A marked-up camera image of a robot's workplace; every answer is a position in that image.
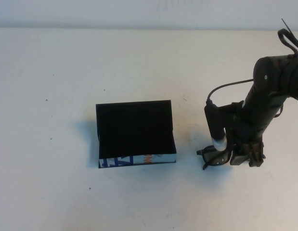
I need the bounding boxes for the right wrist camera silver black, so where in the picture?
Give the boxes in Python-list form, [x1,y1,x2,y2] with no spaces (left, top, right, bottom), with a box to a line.
[204,101,245,152]

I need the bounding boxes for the dark framed glasses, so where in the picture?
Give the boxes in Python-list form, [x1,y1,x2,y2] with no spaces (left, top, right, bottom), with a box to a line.
[196,144,236,171]

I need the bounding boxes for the black cable strap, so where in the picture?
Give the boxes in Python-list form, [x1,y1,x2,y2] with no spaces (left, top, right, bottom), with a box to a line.
[277,28,298,59]

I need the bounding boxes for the right camera black cable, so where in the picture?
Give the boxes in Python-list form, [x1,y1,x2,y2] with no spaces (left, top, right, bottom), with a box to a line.
[206,78,255,104]

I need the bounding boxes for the black glasses case printed side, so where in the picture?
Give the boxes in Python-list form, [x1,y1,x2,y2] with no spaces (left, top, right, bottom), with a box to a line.
[95,99,177,169]

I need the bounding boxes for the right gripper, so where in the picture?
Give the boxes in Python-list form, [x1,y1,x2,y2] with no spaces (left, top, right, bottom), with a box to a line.
[226,112,267,168]

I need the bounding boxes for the black zip tie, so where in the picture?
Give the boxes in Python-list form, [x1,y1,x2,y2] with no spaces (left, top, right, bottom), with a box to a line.
[281,18,293,33]

